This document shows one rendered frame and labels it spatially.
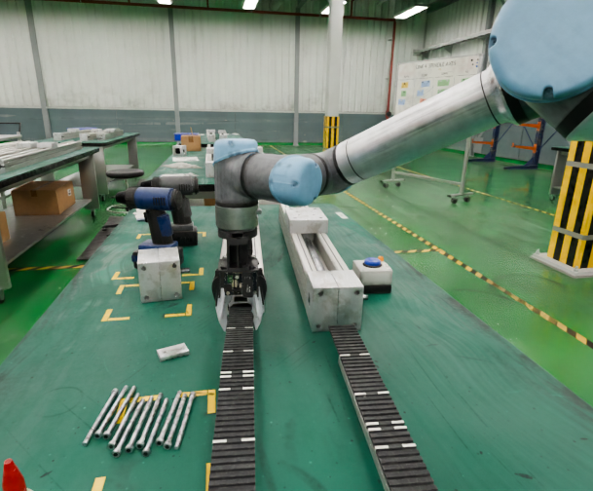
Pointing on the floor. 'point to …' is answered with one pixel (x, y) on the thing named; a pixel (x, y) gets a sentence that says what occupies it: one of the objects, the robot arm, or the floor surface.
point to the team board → (461, 69)
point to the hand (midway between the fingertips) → (240, 322)
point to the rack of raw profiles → (516, 147)
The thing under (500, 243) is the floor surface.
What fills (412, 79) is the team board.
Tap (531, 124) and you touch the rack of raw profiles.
